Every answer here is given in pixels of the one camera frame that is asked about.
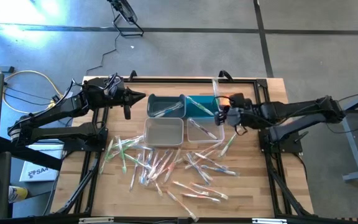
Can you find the white bracket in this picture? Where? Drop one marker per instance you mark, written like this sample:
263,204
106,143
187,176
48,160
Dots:
95,221
269,221

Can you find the black floor fan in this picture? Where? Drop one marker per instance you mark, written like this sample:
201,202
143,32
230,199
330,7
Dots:
126,11

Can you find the teal plastic bin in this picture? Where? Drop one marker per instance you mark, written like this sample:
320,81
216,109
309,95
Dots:
205,100

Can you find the yellow can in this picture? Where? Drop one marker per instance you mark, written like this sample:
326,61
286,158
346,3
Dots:
19,193

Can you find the black diagonal bar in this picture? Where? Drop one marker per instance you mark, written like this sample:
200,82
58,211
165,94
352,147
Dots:
30,154

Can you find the grey translucent plastic bin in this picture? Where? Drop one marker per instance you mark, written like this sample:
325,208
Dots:
163,132

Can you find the orange toothbrush in clear wrapper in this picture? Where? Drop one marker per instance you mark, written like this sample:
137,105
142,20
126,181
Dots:
200,198
209,190
216,146
221,164
158,165
172,165
190,188
182,206
158,188

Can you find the clear plastic bin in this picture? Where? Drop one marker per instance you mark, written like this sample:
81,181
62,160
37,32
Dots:
197,138

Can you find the dark slate plastic bin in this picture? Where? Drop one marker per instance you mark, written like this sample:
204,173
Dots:
157,99

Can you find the black table clamp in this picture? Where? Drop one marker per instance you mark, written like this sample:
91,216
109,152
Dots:
227,75
131,76

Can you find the white printed box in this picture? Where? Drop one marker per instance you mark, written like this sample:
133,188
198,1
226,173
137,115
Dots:
39,169

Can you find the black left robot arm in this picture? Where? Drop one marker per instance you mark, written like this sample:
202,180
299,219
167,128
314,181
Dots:
57,107

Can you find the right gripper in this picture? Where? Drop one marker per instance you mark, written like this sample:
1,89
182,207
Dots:
236,115

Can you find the orange bin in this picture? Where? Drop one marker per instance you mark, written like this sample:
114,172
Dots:
226,102

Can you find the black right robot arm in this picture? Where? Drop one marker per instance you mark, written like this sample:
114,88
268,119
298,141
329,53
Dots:
291,110

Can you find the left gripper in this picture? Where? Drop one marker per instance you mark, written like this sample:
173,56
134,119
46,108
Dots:
115,96

